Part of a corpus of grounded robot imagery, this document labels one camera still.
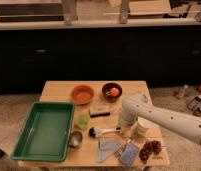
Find white dish brush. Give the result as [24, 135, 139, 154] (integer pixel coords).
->
[88, 127, 121, 138]

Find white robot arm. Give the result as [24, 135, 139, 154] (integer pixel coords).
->
[118, 92, 201, 146]

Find wooden block brush black bristles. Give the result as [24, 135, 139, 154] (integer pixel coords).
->
[89, 105, 110, 118]

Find green plastic tray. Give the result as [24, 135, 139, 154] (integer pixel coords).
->
[11, 102, 75, 162]

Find dark brown bowl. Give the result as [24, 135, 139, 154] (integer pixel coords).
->
[102, 82, 122, 103]

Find orange ball in bowl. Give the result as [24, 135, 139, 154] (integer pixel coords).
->
[108, 88, 119, 97]

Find orange bowl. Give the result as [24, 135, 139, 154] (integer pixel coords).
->
[71, 85, 94, 105]

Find light green cup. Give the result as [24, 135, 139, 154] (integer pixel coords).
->
[76, 115, 90, 130]

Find wooden table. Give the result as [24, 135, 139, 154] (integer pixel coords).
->
[18, 81, 170, 169]

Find metal cup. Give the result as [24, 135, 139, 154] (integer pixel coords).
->
[69, 131, 83, 148]

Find white jar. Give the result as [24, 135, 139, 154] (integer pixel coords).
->
[132, 118, 150, 137]

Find blue folded cloth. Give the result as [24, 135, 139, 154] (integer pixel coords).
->
[96, 139, 120, 163]

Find blue sponge scraper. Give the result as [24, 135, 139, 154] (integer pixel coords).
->
[115, 142, 139, 167]

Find dark cabinet counter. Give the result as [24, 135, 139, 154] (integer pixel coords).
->
[0, 22, 201, 94]

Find brown grape bunch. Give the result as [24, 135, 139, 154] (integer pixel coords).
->
[139, 140, 162, 163]

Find bottles on floor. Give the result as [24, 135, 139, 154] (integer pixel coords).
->
[173, 83, 201, 118]

